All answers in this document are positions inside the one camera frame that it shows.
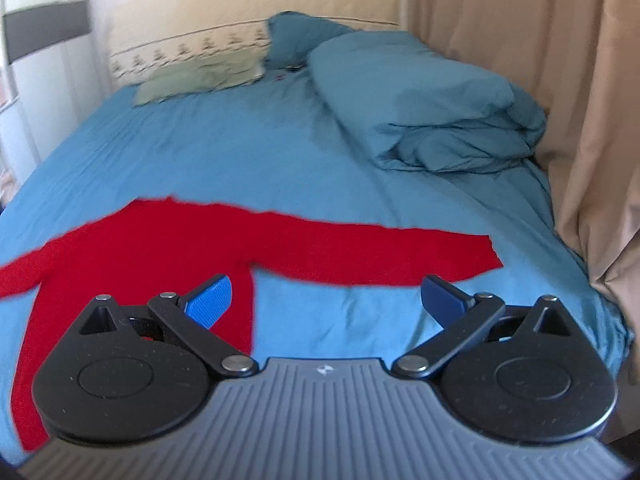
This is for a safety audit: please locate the red knit sweater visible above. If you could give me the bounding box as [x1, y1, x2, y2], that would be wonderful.
[1, 198, 501, 451]

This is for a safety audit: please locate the teal folded duvet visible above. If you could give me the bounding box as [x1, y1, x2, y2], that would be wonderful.
[308, 32, 546, 174]

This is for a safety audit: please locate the green pillow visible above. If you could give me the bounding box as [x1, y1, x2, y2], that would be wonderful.
[134, 49, 266, 106]

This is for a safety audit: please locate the white grey wardrobe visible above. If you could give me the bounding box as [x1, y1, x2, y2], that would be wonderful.
[1, 0, 107, 183]

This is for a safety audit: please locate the cream quilted headboard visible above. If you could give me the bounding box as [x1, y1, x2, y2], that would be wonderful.
[106, 0, 400, 90]

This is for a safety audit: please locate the teal pillow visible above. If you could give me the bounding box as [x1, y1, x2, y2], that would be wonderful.
[265, 11, 355, 70]

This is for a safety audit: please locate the beige curtain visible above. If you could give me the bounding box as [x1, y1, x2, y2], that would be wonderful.
[403, 0, 640, 319]

